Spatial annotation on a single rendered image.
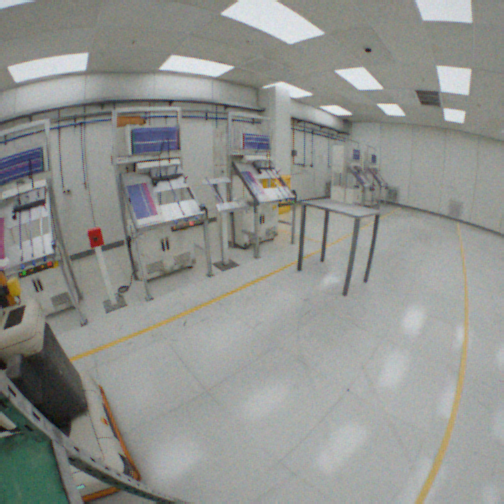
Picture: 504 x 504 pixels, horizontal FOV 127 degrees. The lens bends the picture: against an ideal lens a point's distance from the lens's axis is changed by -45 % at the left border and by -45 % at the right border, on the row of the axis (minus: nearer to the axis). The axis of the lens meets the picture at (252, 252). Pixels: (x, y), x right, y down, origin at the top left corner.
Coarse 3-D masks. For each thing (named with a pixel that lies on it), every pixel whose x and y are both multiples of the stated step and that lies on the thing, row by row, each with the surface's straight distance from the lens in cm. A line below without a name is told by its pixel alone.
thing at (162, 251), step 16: (128, 224) 273; (144, 240) 241; (160, 240) 247; (176, 240) 254; (192, 240) 264; (128, 256) 301; (144, 256) 246; (160, 256) 252; (176, 256) 260; (192, 256) 270; (160, 272) 259
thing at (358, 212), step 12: (312, 204) 229; (324, 204) 232; (336, 204) 239; (348, 204) 248; (348, 216) 204; (360, 216) 201; (300, 228) 246; (324, 228) 277; (300, 240) 249; (324, 240) 280; (372, 240) 242; (300, 252) 253; (324, 252) 287; (372, 252) 245; (300, 264) 259; (348, 264) 214; (348, 276) 218; (348, 288) 226
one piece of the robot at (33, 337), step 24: (24, 312) 102; (0, 336) 99; (24, 336) 94; (48, 336) 109; (0, 360) 105; (48, 360) 101; (48, 384) 109; (72, 384) 115; (48, 408) 121; (72, 408) 121
